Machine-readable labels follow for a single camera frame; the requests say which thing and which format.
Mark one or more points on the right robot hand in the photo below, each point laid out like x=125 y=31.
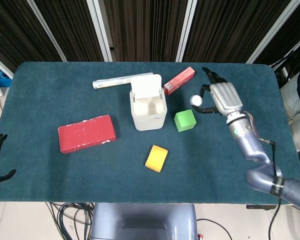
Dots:
x=226 y=97

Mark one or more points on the small white bottle cap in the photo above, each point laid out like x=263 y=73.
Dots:
x=196 y=100

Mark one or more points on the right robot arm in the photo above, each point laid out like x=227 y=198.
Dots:
x=252 y=147

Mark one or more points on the white open-lid box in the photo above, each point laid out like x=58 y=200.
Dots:
x=150 y=122

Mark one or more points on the green foam cube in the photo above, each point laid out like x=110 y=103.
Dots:
x=185 y=121

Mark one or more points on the red toothpaste box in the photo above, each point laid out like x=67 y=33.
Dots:
x=178 y=81

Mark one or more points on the blue plastic basket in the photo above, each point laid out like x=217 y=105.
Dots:
x=2 y=79

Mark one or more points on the white cloth item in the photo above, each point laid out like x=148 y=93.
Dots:
x=295 y=105

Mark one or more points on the blue table cloth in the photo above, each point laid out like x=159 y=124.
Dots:
x=65 y=175

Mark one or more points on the red foam brick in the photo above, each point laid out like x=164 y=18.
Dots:
x=86 y=133

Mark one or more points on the yellow sponge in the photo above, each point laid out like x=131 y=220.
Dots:
x=156 y=158

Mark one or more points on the black table control panel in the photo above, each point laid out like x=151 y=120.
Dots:
x=261 y=207

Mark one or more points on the white toothpaste tube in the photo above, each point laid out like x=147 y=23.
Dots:
x=110 y=83

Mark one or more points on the grey-blue robot torso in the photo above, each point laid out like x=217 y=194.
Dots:
x=142 y=220

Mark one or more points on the white partition post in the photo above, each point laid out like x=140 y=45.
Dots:
x=272 y=32
x=47 y=30
x=100 y=30
x=187 y=30

